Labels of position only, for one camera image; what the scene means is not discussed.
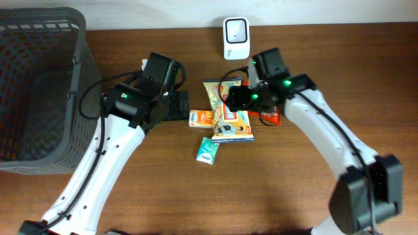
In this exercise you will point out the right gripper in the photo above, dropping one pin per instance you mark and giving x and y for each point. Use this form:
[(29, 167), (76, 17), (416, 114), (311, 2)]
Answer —
[(239, 98)]

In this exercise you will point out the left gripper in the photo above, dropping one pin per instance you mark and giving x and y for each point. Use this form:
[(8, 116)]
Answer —
[(178, 104)]

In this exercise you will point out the red candy bag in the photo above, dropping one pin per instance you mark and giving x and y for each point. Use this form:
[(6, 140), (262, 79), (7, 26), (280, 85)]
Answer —
[(272, 119)]

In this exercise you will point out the orange tissue pack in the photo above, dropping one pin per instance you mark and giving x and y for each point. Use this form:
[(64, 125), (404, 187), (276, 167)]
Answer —
[(200, 119)]

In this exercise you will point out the yellow snack bag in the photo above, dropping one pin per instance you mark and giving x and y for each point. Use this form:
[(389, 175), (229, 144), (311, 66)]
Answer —
[(228, 126)]

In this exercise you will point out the teal tissue pack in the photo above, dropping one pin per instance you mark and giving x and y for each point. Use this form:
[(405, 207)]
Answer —
[(207, 151)]

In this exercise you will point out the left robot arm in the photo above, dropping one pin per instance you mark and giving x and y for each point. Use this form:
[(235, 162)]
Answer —
[(128, 114)]

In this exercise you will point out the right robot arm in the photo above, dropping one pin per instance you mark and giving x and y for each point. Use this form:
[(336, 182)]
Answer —
[(368, 186)]

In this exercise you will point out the white barcode scanner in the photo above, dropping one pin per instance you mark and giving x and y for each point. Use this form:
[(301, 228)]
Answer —
[(236, 39)]

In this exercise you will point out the dark grey plastic basket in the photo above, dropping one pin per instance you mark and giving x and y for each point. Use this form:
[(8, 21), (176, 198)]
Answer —
[(49, 90)]

